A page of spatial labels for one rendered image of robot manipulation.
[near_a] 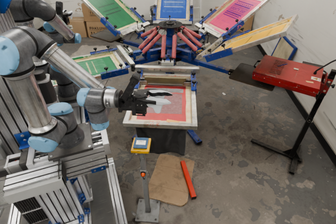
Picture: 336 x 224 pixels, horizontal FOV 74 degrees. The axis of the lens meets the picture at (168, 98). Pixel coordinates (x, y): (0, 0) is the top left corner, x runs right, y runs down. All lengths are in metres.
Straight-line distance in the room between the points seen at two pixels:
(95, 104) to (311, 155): 2.84
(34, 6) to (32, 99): 0.66
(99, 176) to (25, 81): 1.67
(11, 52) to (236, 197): 2.30
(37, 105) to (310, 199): 2.61
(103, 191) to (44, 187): 1.08
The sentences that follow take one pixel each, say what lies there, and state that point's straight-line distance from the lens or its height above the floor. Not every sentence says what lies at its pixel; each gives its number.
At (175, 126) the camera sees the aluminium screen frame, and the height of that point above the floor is 0.98.
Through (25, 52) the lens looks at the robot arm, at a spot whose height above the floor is 1.84.
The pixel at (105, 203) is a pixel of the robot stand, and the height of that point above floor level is 0.21.
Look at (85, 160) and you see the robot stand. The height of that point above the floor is 1.12.
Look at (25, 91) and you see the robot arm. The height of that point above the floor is 1.70.
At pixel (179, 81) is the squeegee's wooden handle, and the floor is 1.02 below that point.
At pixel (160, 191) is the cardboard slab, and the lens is 2.51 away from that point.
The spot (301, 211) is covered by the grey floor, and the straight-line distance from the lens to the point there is 2.76.
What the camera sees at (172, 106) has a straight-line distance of 1.96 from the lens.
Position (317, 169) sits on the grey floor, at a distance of 3.19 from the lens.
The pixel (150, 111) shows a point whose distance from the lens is 1.91.
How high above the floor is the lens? 2.17
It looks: 36 degrees down
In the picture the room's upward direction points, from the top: straight up
